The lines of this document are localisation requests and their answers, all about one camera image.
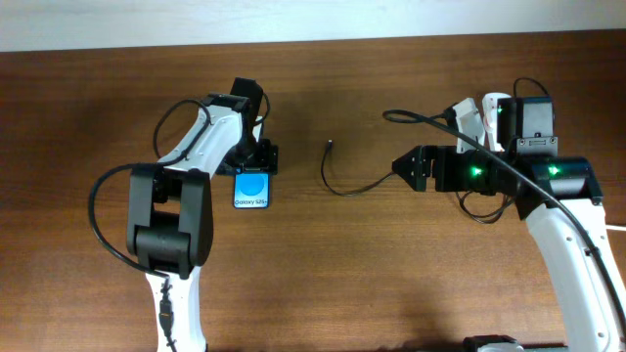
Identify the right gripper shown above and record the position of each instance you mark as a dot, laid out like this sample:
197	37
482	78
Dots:
429	167

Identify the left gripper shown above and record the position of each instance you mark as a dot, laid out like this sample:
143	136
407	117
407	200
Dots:
266	160

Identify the blue screen Galaxy smartphone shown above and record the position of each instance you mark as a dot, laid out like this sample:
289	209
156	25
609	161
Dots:
252	191

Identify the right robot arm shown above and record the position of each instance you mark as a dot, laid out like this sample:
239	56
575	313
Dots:
558	198

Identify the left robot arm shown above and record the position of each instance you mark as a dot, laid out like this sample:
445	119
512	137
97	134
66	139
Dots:
170	218

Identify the white power strip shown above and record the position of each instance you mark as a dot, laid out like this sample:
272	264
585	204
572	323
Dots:
490	119

